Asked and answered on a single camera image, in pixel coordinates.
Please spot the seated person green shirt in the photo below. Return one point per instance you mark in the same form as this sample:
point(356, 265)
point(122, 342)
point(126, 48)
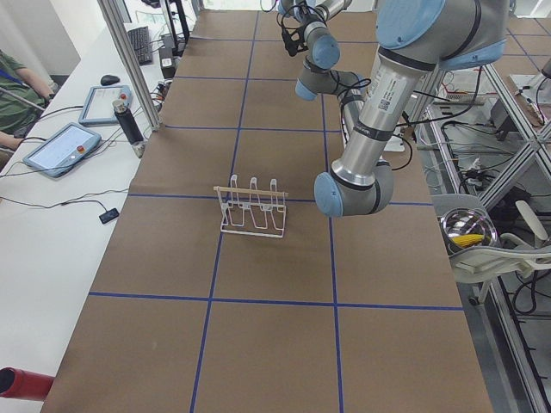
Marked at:
point(22, 92)

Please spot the red cylinder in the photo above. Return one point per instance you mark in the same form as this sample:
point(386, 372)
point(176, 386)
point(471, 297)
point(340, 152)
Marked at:
point(25, 385)

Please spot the black keyboard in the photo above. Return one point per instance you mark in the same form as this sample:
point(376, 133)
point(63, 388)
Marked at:
point(139, 39)

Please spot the steel bowl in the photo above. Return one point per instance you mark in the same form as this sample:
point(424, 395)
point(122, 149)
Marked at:
point(461, 221)

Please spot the brown paper table cover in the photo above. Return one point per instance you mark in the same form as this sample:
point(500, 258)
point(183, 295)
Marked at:
point(275, 258)

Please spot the black water bottle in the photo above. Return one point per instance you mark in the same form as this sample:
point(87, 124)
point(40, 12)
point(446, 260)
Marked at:
point(127, 122)

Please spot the small black phone device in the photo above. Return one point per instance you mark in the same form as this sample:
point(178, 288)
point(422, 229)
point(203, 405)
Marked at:
point(109, 215)

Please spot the black computer mouse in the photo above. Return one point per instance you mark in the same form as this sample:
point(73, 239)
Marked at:
point(107, 80)

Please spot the near teach pendant tablet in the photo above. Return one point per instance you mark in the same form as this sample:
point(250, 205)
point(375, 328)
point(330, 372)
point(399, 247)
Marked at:
point(60, 153)

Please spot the aluminium frame post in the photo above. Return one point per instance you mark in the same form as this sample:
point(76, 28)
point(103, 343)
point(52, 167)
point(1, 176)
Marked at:
point(112, 17)

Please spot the far teach pendant tablet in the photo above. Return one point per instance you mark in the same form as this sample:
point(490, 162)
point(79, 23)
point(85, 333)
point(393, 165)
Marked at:
point(98, 106)

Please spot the white wire cup holder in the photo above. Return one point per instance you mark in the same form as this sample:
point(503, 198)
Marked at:
point(252, 211)

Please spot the yellow corn cob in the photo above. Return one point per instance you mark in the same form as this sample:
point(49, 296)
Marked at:
point(468, 240)

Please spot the teach pendant tablet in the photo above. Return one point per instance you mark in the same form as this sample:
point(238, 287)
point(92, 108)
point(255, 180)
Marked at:
point(98, 106)
point(60, 153)

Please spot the blue tape grid lines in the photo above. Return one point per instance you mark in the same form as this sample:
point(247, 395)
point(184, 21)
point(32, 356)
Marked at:
point(331, 266)

